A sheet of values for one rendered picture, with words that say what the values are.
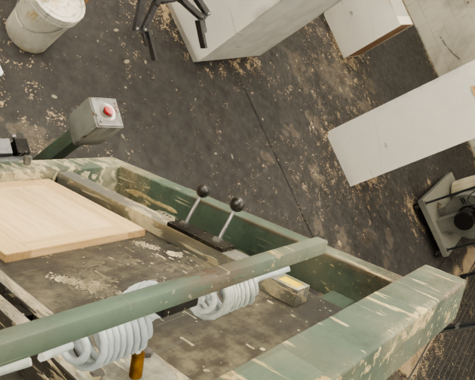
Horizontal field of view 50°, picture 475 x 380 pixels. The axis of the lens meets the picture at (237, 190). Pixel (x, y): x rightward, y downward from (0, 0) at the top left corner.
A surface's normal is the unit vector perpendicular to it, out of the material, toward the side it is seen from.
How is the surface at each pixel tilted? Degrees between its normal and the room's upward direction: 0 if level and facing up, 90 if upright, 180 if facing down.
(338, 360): 54
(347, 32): 90
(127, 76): 0
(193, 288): 36
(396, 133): 90
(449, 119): 90
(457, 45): 90
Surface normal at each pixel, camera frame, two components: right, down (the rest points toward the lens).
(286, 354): 0.17, -0.95
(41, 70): 0.70, -0.33
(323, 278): -0.64, 0.08
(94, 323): 0.75, 0.29
